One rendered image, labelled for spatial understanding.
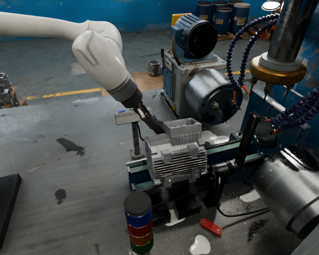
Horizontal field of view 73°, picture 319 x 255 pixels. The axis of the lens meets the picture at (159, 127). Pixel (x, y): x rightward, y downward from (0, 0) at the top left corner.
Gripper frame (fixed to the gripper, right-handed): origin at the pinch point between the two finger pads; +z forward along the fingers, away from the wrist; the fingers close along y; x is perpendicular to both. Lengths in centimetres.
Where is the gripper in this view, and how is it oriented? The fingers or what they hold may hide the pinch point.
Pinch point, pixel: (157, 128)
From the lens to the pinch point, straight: 84.1
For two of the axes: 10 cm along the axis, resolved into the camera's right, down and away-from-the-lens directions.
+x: -8.2, 5.6, 1.1
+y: -3.1, -6.0, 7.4
